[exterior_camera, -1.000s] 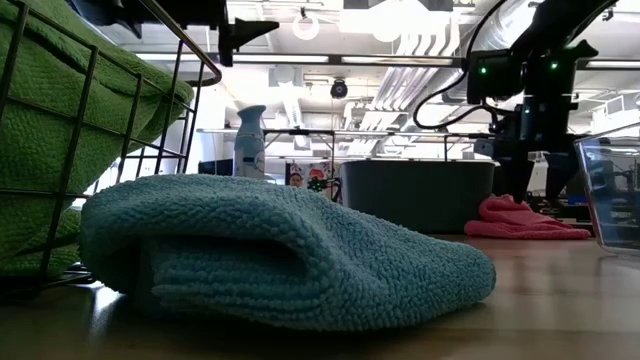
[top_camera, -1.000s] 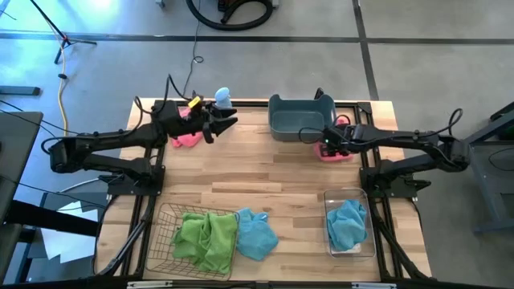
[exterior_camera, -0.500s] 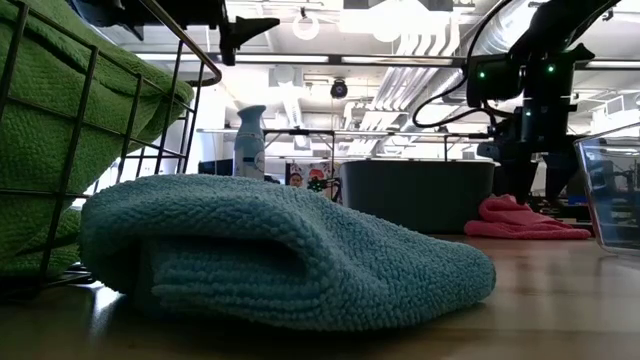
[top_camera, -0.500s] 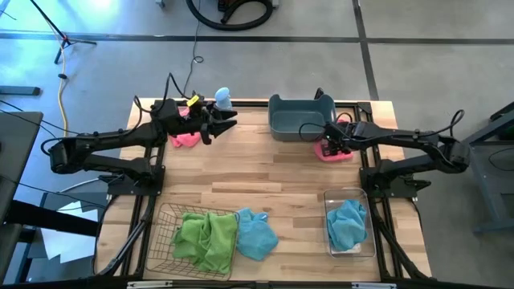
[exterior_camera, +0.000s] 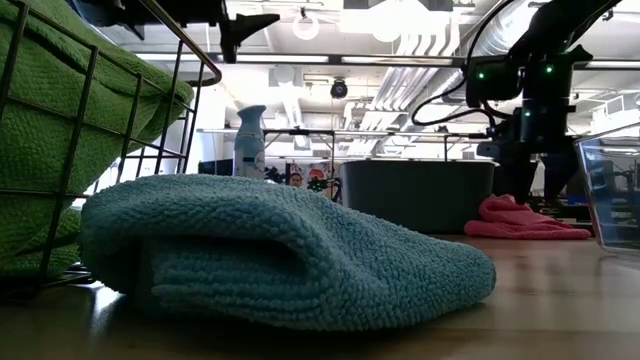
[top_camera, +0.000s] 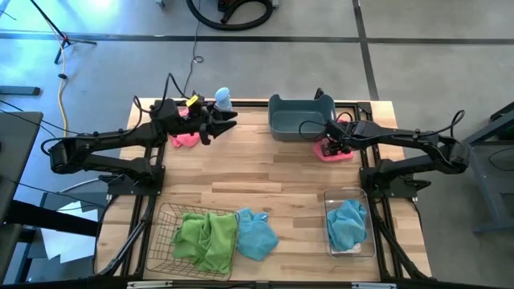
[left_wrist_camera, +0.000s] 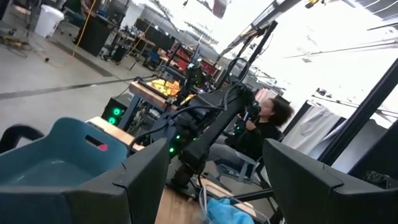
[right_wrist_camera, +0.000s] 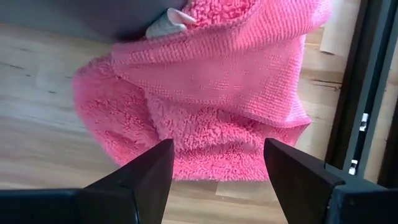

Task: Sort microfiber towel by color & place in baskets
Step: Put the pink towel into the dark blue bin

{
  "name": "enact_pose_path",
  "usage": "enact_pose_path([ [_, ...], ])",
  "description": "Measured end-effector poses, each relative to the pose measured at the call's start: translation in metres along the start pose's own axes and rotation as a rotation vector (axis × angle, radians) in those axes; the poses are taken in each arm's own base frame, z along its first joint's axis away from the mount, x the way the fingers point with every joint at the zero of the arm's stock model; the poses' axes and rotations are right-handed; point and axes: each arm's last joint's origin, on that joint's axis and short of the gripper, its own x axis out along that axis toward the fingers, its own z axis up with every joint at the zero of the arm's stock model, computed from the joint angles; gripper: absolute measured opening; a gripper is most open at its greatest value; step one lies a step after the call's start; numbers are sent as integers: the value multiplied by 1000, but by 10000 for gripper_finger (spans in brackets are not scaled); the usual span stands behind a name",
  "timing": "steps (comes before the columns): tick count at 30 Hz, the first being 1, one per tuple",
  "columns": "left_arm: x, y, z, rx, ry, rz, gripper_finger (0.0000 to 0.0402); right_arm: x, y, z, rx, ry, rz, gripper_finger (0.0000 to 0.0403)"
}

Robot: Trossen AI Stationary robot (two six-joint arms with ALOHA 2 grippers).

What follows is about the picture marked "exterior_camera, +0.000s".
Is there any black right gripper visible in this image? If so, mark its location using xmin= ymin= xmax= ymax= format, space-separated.
xmin=476 ymin=99 xmax=581 ymax=205

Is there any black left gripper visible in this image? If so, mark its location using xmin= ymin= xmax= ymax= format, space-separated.
xmin=149 ymin=0 xmax=281 ymax=64

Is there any pink microfiber towel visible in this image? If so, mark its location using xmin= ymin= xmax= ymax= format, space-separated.
xmin=463 ymin=193 xmax=592 ymax=241

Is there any blue microfiber towel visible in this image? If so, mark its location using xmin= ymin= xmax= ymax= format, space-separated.
xmin=79 ymin=173 xmax=497 ymax=332

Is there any clear plastic bin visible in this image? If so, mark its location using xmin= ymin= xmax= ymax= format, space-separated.
xmin=573 ymin=122 xmax=640 ymax=259

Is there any black rig crossbar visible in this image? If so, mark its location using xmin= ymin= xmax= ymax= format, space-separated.
xmin=119 ymin=52 xmax=640 ymax=70

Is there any light blue spray bottle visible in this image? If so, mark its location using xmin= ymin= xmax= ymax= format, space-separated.
xmin=232 ymin=104 xmax=268 ymax=181

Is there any blue-grey plastic basket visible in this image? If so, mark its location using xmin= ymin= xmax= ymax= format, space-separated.
xmin=339 ymin=159 xmax=496 ymax=235

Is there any black computer monitor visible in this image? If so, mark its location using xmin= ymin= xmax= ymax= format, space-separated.
xmin=197 ymin=158 xmax=235 ymax=177

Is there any colourful printed poster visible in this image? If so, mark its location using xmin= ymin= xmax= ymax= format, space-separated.
xmin=285 ymin=162 xmax=346 ymax=204

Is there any white ceiling ring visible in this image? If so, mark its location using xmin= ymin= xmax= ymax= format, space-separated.
xmin=292 ymin=12 xmax=321 ymax=42

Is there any black background table frame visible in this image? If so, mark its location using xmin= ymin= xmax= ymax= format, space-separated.
xmin=262 ymin=128 xmax=336 ymax=166
xmin=443 ymin=132 xmax=484 ymax=164

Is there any black overhead camera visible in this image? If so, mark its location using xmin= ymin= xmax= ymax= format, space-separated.
xmin=329 ymin=77 xmax=350 ymax=100

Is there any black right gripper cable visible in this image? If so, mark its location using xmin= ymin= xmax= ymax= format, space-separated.
xmin=410 ymin=74 xmax=496 ymax=127

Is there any silver ventilation duct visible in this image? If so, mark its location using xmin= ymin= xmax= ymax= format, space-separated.
xmin=439 ymin=0 xmax=531 ymax=101

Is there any black wire basket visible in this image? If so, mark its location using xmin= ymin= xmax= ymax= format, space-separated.
xmin=0 ymin=0 xmax=224 ymax=301

